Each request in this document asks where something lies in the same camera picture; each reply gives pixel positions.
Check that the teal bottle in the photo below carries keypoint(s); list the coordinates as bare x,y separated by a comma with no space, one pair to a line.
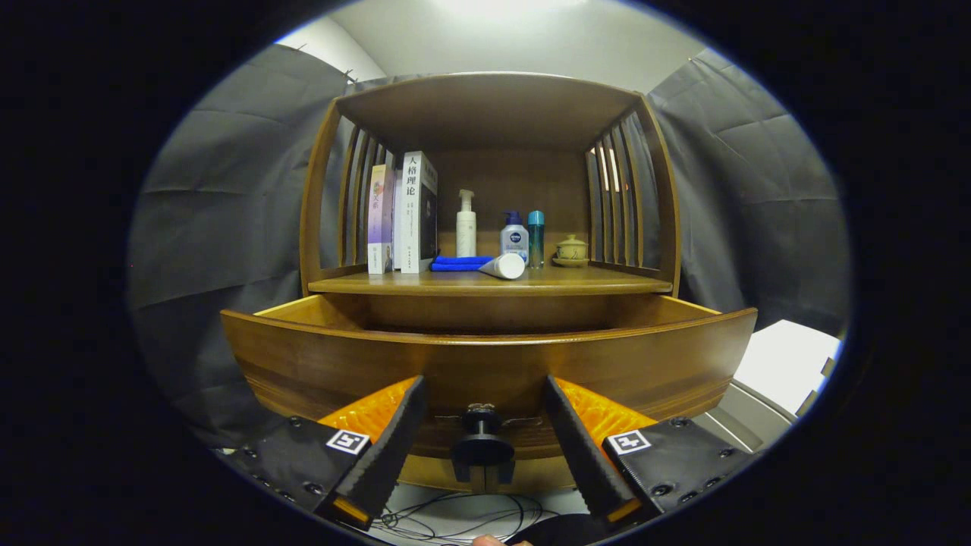
535,239

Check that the brown wooden drawer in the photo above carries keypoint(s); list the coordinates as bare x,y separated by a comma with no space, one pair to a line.
485,364

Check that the yellow lidded teacup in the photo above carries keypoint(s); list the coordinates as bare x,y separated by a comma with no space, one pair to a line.
570,250

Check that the black drawer knob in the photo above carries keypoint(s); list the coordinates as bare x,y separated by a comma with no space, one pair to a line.
483,451

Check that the white blue-cap pump bottle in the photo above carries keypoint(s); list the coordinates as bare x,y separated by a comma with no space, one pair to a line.
514,239

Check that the grey slatted panel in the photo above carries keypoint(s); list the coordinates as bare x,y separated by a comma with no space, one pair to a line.
747,425

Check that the white cleanser tube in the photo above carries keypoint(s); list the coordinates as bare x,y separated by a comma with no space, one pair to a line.
507,266

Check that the thick white book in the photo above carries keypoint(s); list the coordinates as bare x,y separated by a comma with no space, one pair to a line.
410,220

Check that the purple book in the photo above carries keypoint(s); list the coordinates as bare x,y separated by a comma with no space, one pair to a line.
379,220

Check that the wooden cabinet door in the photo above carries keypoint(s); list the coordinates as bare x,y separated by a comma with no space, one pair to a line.
428,474
542,474

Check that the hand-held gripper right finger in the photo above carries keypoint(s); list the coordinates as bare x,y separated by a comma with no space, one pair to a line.
580,447

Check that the blue folded cloth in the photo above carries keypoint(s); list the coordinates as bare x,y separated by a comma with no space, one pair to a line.
455,263

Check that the white flat panel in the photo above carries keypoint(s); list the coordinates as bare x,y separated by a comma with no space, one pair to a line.
789,360

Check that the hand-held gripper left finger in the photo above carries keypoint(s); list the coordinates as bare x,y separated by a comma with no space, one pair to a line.
394,447

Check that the brown wooden cabinet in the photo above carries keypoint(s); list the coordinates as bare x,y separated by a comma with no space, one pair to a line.
485,114

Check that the wooden countertop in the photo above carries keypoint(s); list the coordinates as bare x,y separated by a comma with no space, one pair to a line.
576,280

